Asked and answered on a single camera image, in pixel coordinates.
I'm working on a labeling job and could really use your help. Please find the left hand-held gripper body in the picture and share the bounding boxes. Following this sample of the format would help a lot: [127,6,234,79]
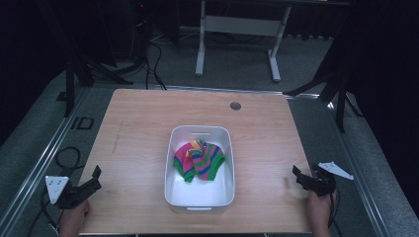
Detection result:
[44,175,97,210]

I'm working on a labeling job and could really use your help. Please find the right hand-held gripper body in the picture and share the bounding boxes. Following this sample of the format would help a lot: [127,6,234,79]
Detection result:
[304,160,355,198]

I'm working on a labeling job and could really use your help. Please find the person's left hand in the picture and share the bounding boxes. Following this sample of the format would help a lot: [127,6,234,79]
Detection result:
[58,198,91,237]

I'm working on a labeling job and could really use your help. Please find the person's right hand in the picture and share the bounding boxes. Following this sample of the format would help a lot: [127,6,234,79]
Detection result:
[307,189,338,237]

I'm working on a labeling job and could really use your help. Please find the black metal stand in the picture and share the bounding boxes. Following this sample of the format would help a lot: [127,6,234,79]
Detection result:
[63,48,134,119]
[284,62,364,133]

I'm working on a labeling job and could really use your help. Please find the green pink blue striped sock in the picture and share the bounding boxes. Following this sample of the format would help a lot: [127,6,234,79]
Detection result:
[188,138,226,182]

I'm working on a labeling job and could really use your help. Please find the white plastic basket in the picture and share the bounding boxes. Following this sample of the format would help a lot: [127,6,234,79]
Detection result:
[164,124,236,213]

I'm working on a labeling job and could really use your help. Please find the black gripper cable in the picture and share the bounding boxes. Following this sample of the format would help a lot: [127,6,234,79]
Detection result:
[327,186,344,237]
[27,186,64,237]

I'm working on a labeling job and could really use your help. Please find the metal floor rail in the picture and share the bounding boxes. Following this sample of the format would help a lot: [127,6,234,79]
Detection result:
[325,100,393,237]
[0,86,92,233]

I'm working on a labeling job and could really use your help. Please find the black floor cable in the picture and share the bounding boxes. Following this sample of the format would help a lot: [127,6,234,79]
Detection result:
[143,41,168,91]

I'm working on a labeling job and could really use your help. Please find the white metal desk frame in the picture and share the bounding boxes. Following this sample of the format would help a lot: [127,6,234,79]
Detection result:
[195,0,293,83]

